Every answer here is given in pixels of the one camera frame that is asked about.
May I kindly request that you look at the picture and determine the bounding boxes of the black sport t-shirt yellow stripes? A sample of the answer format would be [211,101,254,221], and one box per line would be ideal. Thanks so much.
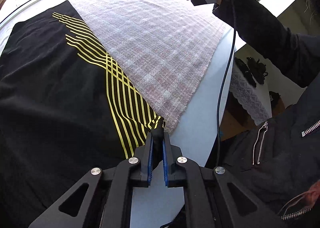
[1,1,164,227]

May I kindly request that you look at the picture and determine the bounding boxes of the right forearm black sleeve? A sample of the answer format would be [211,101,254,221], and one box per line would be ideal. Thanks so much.
[213,0,319,88]

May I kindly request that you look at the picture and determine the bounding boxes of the pink plaid cloth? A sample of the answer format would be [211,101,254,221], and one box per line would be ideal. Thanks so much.
[70,0,225,132]

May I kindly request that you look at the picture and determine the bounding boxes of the white lace cloth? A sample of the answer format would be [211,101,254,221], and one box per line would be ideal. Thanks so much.
[229,62,272,125]

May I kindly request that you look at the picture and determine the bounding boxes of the black zippered jacket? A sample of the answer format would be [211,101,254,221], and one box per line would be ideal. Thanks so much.
[206,76,319,227]

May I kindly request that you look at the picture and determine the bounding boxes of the black items on lace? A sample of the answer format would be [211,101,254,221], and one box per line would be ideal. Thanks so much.
[235,57,268,88]

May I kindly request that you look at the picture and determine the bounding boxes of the black cable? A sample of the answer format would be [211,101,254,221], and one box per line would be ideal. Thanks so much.
[215,0,237,166]

